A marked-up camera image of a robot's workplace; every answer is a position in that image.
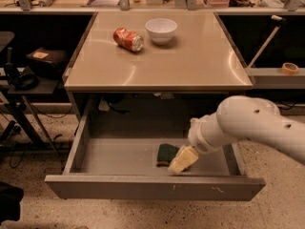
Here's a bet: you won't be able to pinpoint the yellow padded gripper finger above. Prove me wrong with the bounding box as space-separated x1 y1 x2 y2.
168 146 199 174

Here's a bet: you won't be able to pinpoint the green and yellow sponge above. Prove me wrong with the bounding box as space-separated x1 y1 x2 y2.
156 143 178 167

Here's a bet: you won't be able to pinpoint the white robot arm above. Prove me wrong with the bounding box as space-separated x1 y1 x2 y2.
169 95 305 174

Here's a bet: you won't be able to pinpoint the open grey top drawer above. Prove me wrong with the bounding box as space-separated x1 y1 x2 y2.
45 94 265 200

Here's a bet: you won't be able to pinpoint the grey counter cabinet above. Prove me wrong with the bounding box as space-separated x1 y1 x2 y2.
65 10 253 117

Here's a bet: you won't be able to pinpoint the red crushed soda can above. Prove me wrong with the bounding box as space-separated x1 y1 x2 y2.
112 28 144 52

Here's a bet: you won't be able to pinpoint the white ceramic bowl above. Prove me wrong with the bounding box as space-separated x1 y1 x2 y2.
145 18 177 45

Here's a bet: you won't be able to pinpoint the roll of tan tape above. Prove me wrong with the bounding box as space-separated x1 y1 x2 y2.
281 62 298 75

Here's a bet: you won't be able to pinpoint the white stick with black tip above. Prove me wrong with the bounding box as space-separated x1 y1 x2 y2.
247 15 286 68

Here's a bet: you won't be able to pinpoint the black side table stand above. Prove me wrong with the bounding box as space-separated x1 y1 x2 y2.
0 31 72 155

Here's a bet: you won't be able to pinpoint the black box with label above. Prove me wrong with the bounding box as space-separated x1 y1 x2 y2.
26 47 69 79

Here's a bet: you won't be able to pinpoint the black headphones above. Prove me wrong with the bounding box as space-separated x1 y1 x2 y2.
4 63 39 91

